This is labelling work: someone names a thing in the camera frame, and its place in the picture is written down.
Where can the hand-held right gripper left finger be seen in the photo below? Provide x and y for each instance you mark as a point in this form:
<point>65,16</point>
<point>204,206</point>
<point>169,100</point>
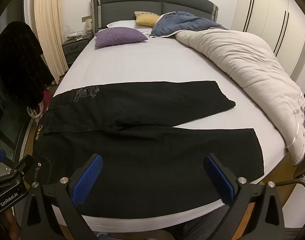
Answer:
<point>88,180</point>

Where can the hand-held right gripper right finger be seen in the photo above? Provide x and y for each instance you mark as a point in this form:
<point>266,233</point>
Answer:
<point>218,180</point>

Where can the black pants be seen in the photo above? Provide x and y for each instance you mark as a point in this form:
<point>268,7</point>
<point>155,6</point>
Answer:
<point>142,160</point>

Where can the person's left forearm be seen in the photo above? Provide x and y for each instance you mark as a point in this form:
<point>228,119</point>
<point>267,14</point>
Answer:
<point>10,226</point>

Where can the person's grey trouser leg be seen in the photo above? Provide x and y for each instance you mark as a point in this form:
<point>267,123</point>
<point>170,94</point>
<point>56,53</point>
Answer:
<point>200,226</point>

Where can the dark red cloth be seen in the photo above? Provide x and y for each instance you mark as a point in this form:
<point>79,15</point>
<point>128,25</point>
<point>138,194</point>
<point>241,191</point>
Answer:
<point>45,100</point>

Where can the black hanging coat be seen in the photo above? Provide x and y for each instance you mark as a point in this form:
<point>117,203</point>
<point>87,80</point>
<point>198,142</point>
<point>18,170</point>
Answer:
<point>17,62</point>

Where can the beige duvet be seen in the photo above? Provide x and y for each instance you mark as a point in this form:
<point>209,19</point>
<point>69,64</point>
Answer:
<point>242,62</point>

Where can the grey nightstand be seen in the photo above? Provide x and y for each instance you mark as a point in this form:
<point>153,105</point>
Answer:
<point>75,50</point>

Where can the bed with white sheet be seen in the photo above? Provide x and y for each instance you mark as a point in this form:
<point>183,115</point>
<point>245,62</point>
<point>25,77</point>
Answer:
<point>147,62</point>

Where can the cream curtain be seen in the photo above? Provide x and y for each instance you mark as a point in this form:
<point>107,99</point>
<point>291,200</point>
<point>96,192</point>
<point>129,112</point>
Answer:
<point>47,30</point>

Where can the white clutter on nightstand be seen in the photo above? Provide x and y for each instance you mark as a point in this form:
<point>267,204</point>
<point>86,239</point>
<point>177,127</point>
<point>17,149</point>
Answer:
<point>73,33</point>

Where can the purple pillow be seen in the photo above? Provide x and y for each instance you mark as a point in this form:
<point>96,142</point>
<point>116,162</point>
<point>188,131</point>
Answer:
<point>120,37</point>

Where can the small white bedside lamp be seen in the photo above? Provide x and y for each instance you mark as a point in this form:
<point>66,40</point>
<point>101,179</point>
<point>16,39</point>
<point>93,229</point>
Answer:
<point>89,25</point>

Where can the white pillow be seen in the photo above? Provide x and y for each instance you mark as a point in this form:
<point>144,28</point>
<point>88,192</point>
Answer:
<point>120,23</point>

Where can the blue quilt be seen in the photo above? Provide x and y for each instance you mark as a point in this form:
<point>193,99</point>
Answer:
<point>182,23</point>

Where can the cream wardrobe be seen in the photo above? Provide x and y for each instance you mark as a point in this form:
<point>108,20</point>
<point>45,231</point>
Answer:
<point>267,17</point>

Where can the yellow pillow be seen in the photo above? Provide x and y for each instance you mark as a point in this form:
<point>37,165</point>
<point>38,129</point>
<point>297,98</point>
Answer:
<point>146,19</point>

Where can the grey padded headboard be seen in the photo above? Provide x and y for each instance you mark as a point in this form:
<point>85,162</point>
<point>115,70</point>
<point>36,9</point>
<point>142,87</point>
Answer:
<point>132,5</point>

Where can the wall switch panel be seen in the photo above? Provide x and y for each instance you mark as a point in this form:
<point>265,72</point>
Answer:
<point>86,18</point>

